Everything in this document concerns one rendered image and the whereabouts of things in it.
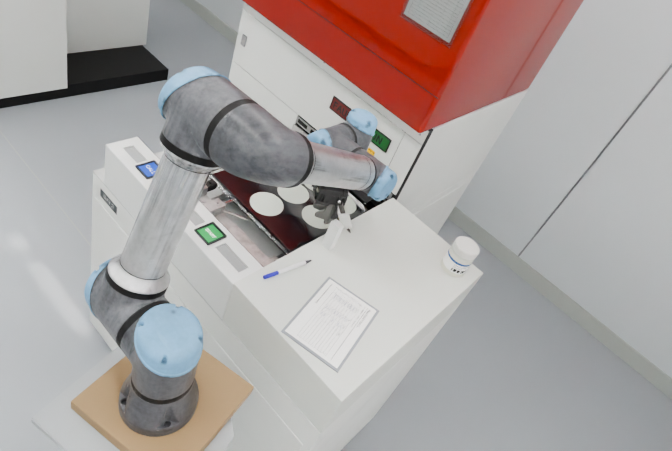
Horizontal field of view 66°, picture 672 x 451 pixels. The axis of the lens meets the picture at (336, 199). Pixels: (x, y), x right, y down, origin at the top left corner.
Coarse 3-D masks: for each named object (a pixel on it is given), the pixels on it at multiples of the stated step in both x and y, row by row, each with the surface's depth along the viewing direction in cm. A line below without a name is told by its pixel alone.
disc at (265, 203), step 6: (258, 192) 151; (264, 192) 152; (252, 198) 148; (258, 198) 149; (264, 198) 150; (270, 198) 151; (276, 198) 152; (252, 204) 146; (258, 204) 147; (264, 204) 148; (270, 204) 149; (276, 204) 150; (282, 204) 150; (258, 210) 145; (264, 210) 146; (270, 210) 147; (276, 210) 148; (282, 210) 148
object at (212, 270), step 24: (120, 144) 139; (144, 144) 142; (120, 168) 135; (120, 192) 140; (144, 192) 131; (192, 216) 128; (192, 240) 122; (192, 264) 126; (216, 264) 119; (240, 264) 122; (216, 288) 122; (216, 312) 125
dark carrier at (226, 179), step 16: (224, 176) 151; (240, 192) 149; (256, 192) 151; (272, 192) 153; (288, 208) 150; (272, 224) 143; (288, 224) 145; (304, 224) 147; (288, 240) 140; (304, 240) 142
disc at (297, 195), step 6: (300, 186) 159; (282, 192) 154; (288, 192) 155; (294, 192) 156; (300, 192) 157; (306, 192) 158; (288, 198) 153; (294, 198) 154; (300, 198) 155; (306, 198) 156
